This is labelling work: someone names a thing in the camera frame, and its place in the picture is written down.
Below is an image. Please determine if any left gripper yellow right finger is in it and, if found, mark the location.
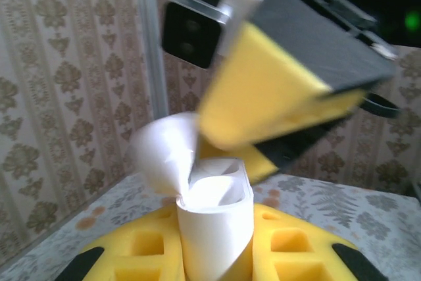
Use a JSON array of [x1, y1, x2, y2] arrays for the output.
[[251, 203, 389, 281]]

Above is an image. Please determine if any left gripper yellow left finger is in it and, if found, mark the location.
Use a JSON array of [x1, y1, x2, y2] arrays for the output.
[[55, 205, 187, 281]]

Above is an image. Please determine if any rounded earbud charging case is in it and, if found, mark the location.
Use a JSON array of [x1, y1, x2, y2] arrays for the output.
[[129, 112, 256, 281]]

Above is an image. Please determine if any floral printed tablecloth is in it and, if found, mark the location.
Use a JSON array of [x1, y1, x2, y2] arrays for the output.
[[0, 172, 421, 281]]

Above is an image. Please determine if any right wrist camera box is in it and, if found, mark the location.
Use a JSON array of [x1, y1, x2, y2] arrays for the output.
[[161, 0, 231, 70]]

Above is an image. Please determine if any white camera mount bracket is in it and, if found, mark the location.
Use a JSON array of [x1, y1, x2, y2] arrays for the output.
[[223, 0, 266, 57]]

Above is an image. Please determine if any aluminium frame post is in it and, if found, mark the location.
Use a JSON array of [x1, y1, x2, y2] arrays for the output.
[[134, 0, 169, 117]]

